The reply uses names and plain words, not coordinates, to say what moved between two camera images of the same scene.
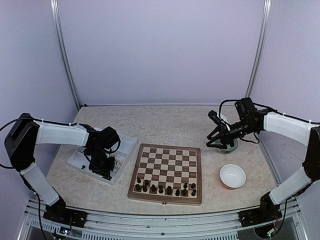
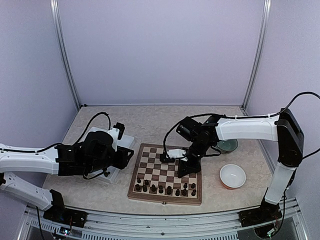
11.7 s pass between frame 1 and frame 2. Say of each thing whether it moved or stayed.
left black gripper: moved
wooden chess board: stayed
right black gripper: moved
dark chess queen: stayed
